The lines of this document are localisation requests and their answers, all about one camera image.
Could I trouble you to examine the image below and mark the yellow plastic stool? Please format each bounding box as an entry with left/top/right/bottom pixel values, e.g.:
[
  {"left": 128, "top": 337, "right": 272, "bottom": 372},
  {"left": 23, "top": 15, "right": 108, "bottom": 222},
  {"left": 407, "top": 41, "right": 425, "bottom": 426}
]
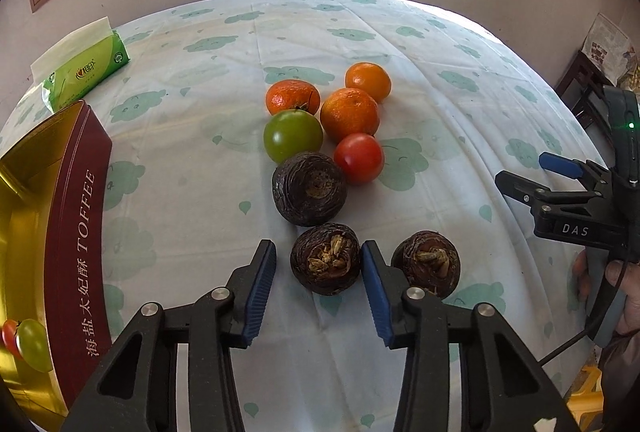
[{"left": 570, "top": 364, "right": 606, "bottom": 432}]

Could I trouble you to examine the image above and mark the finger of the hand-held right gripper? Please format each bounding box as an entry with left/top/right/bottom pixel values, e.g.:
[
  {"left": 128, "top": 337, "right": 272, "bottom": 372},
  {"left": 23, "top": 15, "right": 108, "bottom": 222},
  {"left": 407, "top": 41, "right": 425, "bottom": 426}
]
[
  {"left": 539, "top": 151, "right": 612, "bottom": 193},
  {"left": 495, "top": 169, "right": 604, "bottom": 213}
]

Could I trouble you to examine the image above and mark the cloud print tablecloth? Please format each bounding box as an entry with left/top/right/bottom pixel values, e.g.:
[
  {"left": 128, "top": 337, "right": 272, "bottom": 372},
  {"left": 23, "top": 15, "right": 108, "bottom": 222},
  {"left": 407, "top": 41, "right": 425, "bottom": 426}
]
[{"left": 0, "top": 0, "right": 631, "bottom": 432}]

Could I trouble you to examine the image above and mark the dark water chestnut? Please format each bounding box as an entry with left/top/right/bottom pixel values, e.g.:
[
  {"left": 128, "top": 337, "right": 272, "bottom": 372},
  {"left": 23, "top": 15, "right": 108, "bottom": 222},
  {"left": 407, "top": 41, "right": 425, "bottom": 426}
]
[
  {"left": 391, "top": 232, "right": 461, "bottom": 300},
  {"left": 290, "top": 222, "right": 362, "bottom": 297},
  {"left": 271, "top": 151, "right": 348, "bottom": 227}
]

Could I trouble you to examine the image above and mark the red tomato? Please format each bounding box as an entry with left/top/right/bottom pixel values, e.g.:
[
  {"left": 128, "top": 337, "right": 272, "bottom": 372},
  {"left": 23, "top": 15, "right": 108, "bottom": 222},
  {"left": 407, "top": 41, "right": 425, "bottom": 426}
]
[
  {"left": 333, "top": 133, "right": 385, "bottom": 185},
  {"left": 1, "top": 319, "right": 23, "bottom": 358}
]

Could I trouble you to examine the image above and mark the maroon and gold tin box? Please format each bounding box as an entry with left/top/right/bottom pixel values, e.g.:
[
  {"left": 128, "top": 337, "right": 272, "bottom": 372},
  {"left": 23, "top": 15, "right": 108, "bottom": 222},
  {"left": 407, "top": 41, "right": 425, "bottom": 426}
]
[{"left": 0, "top": 100, "right": 113, "bottom": 415}]

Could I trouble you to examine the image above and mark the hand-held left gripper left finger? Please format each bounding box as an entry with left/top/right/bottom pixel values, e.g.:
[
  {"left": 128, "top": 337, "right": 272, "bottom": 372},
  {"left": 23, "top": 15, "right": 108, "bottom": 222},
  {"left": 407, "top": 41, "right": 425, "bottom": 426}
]
[{"left": 60, "top": 239, "right": 277, "bottom": 432}]

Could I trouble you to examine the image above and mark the person's right forearm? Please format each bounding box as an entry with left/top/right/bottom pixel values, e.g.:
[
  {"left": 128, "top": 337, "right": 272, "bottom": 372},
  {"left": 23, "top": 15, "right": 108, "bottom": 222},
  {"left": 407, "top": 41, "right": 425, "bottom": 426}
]
[{"left": 597, "top": 332, "right": 640, "bottom": 432}]

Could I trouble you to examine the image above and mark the printed paper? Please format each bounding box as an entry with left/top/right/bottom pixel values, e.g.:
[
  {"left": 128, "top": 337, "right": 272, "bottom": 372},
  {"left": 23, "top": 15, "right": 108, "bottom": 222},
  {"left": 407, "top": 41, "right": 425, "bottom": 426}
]
[{"left": 580, "top": 12, "right": 636, "bottom": 86}]

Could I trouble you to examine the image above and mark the dark wooden side table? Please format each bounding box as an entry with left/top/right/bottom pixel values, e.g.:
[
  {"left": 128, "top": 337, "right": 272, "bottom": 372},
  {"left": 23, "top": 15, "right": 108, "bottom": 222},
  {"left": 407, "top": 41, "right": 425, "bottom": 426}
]
[{"left": 552, "top": 50, "right": 621, "bottom": 133}]

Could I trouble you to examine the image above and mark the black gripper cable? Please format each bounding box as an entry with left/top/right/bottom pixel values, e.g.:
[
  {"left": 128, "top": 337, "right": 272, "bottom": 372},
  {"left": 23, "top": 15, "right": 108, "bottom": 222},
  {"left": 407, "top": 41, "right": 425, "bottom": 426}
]
[{"left": 540, "top": 262, "right": 631, "bottom": 368}]

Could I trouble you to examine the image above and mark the green tomato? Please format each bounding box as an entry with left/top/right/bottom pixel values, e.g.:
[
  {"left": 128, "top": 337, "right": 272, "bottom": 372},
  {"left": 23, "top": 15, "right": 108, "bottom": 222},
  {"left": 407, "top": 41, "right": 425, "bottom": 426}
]
[
  {"left": 16, "top": 319, "right": 53, "bottom": 373},
  {"left": 263, "top": 109, "right": 324, "bottom": 164}
]

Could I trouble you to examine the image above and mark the orange mandarin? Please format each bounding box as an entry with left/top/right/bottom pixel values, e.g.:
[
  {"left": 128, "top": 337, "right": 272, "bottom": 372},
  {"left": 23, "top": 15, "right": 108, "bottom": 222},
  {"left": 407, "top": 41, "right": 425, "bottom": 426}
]
[
  {"left": 345, "top": 62, "right": 392, "bottom": 104},
  {"left": 320, "top": 87, "right": 380, "bottom": 138},
  {"left": 265, "top": 80, "right": 321, "bottom": 116}
]

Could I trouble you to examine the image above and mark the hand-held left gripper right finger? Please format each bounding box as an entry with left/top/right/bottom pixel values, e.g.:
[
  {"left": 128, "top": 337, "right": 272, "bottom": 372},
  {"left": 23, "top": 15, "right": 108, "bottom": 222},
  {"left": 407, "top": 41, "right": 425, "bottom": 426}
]
[{"left": 360, "top": 239, "right": 581, "bottom": 432}]

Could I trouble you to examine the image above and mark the person's right hand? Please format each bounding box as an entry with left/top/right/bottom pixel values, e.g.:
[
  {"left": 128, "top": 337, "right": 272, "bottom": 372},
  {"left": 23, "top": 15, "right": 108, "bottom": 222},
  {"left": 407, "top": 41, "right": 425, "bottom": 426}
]
[{"left": 572, "top": 251, "right": 640, "bottom": 338}]

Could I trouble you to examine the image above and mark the green tissue pack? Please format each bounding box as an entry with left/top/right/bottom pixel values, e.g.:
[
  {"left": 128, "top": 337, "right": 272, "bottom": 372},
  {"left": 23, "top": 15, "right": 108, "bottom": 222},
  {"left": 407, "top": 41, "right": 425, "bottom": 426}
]
[{"left": 31, "top": 17, "right": 132, "bottom": 114}]

